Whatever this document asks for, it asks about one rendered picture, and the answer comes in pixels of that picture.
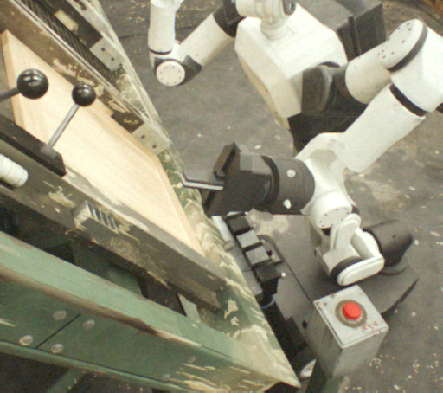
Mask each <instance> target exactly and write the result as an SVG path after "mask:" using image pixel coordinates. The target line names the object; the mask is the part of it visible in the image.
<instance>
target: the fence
mask: <svg viewBox="0 0 443 393"><path fill-rule="evenodd" d="M0 154H1V155H2V156H4V157H6V158H7V159H9V160H10V161H12V162H14V163H16V164H19V165H20V166H22V168H23V169H24V170H26V171H27V173H28V178H27V180H26V182H25V183H26V184H27V185H29V186H31V187H32V188H34V189H36V190H38V191H40V192H41V193H42V194H44V195H46V196H49V197H51V198H53V199H54V200H55V201H56V202H57V203H60V204H61V205H63V206H65V207H67V208H68V209H70V210H72V209H74V208H76V207H78V206H79V205H80V204H81V203H83V202H84V201H87V202H89V203H90V204H92V205H93V206H95V207H96V208H98V209H100V210H103V211H105V212H106V213H107V214H109V215H110V216H112V217H113V222H114V225H115V228H116V230H117V232H118V233H117V234H116V236H117V237H119V238H121V239H123V240H125V241H127V242H128V243H130V244H131V245H132V246H134V247H136V248H138V249H140V250H142V251H143V252H145V253H147V254H149V255H151V256H153V257H155V258H156V259H158V260H160V261H161V262H163V263H164V264H165V265H166V266H169V267H172V268H173V269H175V270H176V271H178V272H179V273H181V274H184V275H185V276H187V277H190V278H191V279H192V280H195V281H197V282H198V283H200V284H202V285H203V286H204V287H206V288H207V289H210V290H211V291H213V292H215V291H216V290H218V289H219V288H221V287H222V286H224V284H225V283H226V282H227V281H226V279H225V277H224V275H223V273H222V271H221V269H220V267H219V266H218V265H216V264H215V263H214V262H213V261H212V260H210V259H208V258H207V257H205V256H204V255H202V254H200V253H199V252H197V251H196V250H194V249H193V248H191V247H190V246H187V245H186V244H184V243H183V242H181V241H179V239H178V238H176V237H175V236H174V235H172V234H171V233H169V232H167V231H165V230H164V229H162V228H160V227H159V226H157V225H156V224H155V223H154V222H152V221H150V220H149V218H146V217H145V216H143V215H141V214H140V213H138V212H137V211H136V210H135V209H133V208H131V207H130V206H128V205H127V204H124V203H122V202H120V200H118V199H117V197H115V196H113V195H112V194H110V193H109V192H107V191H106V190H104V189H101V188H100V187H99V186H98V185H96V184H94V183H93V182H91V181H90V180H88V179H87V178H85V176H83V175H82V174H80V173H79V172H78V171H75V170H74V169H72V168H71V167H69V166H68V165H66V164H64V165H65V168H66V172H67V174H66V175H65V176H64V177H63V178H61V176H59V175H57V174H56V173H54V172H53V171H51V170H50V169H47V168H46V167H44V166H43V165H41V164H39V163H37V162H36V161H35V160H33V159H32V158H30V157H28V156H26V155H25V154H23V153H22V151H20V150H18V149H16V148H15V147H13V146H12V145H9V144H8V143H6V142H5V141H3V140H1V139H0Z"/></svg>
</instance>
